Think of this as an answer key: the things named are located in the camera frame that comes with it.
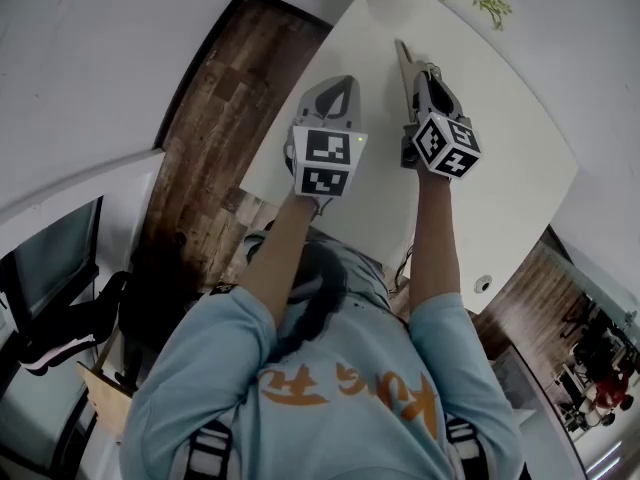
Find black and white harness strap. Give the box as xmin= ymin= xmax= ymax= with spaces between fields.
xmin=443 ymin=414 xmax=479 ymax=480
xmin=188 ymin=418 xmax=234 ymax=480

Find person's left forearm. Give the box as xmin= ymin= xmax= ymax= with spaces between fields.
xmin=238 ymin=187 xmax=321 ymax=330

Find thin black cable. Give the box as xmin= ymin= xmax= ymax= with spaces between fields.
xmin=392 ymin=243 xmax=416 ymax=292

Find light wooden board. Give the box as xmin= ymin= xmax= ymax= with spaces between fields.
xmin=75 ymin=359 xmax=136 ymax=438

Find person's right forearm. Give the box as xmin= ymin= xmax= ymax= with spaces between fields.
xmin=406 ymin=168 xmax=467 ymax=330

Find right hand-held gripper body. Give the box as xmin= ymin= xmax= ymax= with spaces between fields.
xmin=399 ymin=60 xmax=484 ymax=182

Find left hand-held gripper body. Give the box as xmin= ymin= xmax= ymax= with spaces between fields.
xmin=283 ymin=74 xmax=370 ymax=199

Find light blue shirt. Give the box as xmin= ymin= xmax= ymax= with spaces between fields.
xmin=119 ymin=227 xmax=527 ymax=480

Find dark flat screen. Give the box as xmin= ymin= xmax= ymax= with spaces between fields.
xmin=0 ymin=195 xmax=105 ymax=334

